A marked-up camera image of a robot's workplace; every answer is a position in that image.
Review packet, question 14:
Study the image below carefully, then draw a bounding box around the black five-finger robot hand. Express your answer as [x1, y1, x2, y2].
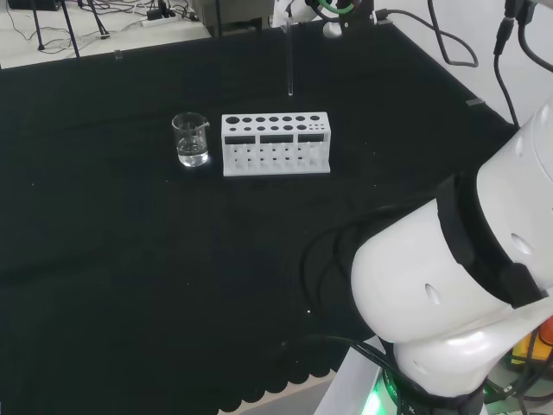
[268, 0, 313, 29]

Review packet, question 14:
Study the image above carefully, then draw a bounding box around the clear glass rod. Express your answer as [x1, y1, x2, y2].
[281, 22, 296, 97]

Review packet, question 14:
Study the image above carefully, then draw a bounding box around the white test tube rack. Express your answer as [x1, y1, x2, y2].
[220, 112, 332, 177]

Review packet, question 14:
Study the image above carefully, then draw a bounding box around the clear glass beaker with water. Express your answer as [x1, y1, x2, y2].
[171, 112, 212, 169]

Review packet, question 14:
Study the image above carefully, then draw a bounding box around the grey box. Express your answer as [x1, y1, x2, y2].
[193, 0, 277, 37]

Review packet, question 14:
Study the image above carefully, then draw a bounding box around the white power strip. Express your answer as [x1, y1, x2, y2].
[141, 10, 179, 29]

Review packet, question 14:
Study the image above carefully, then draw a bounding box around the black tripod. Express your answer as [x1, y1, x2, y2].
[33, 0, 110, 59]

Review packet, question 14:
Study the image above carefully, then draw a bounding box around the black bench cloth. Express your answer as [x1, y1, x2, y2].
[0, 20, 519, 413]

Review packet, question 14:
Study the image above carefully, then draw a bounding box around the yellow stop button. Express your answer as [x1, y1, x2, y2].
[511, 316, 553, 374]

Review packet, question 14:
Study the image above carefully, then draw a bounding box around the green cable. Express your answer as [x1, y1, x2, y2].
[317, 0, 353, 15]

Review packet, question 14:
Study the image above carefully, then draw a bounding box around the black looped cable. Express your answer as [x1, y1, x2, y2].
[374, 0, 480, 67]

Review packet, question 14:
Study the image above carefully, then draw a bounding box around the black cable with thick plug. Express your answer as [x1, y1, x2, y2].
[493, 0, 521, 128]

